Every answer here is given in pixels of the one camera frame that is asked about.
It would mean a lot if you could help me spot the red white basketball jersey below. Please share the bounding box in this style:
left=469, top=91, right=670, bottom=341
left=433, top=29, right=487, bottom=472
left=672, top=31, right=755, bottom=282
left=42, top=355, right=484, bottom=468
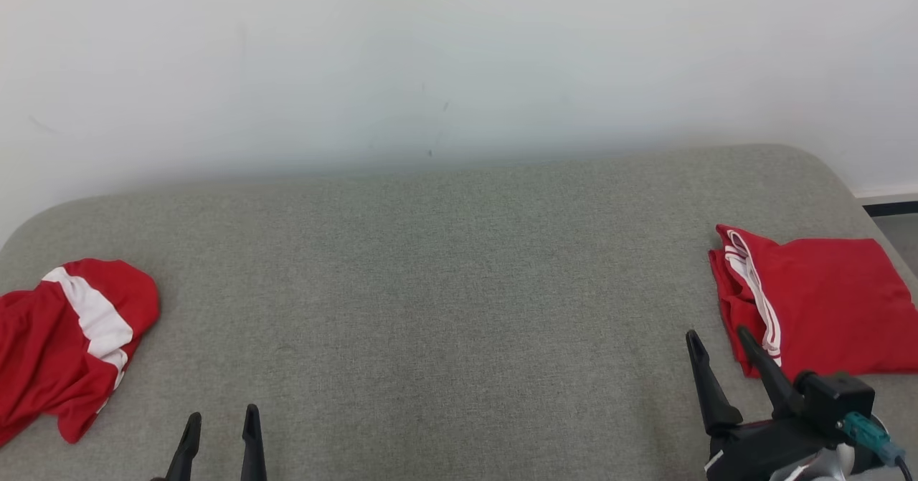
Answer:
left=709, top=224, right=918, bottom=380
left=0, top=258, right=160, bottom=447

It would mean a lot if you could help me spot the right teal plug cable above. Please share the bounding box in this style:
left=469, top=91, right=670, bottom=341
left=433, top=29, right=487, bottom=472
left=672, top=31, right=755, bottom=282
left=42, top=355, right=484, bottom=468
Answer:
left=843, top=413, right=915, bottom=481

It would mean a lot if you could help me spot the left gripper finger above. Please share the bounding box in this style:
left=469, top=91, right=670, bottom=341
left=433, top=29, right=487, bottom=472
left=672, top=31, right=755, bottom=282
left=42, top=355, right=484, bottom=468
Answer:
left=166, top=412, right=203, bottom=481
left=241, top=404, right=268, bottom=481

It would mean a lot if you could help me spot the grey fabric sofa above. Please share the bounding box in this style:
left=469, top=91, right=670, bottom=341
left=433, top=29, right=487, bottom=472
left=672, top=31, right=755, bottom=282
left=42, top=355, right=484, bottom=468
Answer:
left=0, top=144, right=918, bottom=481

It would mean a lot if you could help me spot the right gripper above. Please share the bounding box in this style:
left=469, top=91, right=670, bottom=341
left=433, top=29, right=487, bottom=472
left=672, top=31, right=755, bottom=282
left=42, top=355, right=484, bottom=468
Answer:
left=686, top=325, right=858, bottom=481

